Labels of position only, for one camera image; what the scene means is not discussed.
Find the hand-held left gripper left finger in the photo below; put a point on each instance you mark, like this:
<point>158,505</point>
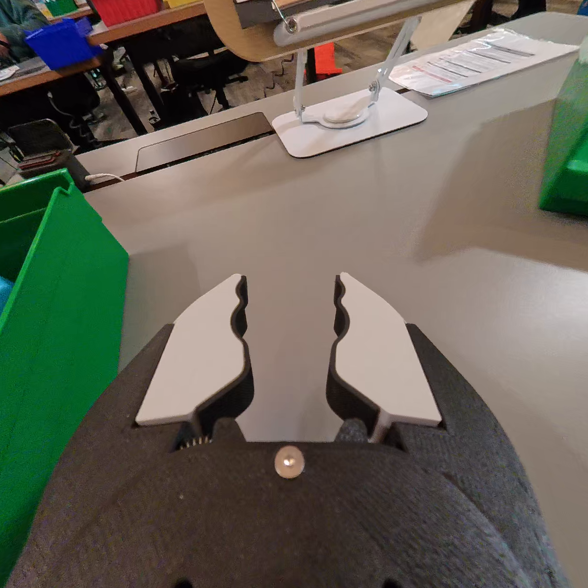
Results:
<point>197,367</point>

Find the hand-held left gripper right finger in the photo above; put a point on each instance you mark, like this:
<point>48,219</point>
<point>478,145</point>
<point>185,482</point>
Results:
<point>383,367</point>

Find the green plastic bin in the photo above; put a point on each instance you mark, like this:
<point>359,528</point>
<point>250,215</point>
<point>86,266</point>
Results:
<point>565,160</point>
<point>59,344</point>

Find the document stand with white base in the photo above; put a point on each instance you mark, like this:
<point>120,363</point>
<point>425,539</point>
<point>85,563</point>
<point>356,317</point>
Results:
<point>358,124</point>

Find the black charger box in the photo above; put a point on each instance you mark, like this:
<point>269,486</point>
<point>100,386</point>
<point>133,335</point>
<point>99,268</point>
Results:
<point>41,142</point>

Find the black office chair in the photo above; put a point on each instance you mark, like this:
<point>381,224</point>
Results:
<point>202,73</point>

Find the orange traffic cone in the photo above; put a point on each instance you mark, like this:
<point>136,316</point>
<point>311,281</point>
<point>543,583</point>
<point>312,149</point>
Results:
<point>327,62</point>

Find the laminated paper sheet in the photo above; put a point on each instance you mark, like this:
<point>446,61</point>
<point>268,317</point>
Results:
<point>482,59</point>

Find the wooden top office table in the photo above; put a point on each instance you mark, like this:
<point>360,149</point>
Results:
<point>138,25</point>

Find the blue storage bin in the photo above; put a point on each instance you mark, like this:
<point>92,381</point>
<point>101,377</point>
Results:
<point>59,43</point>

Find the red storage bin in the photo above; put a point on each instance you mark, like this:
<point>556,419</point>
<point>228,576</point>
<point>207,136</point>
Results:
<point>124,11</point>

